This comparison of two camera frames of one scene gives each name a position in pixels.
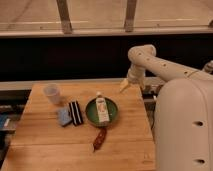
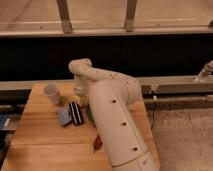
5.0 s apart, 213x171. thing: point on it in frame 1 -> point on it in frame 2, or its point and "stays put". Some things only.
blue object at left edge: (4, 121) stays put
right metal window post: (130, 16) stays put
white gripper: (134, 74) -> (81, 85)
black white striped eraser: (75, 112) stays put
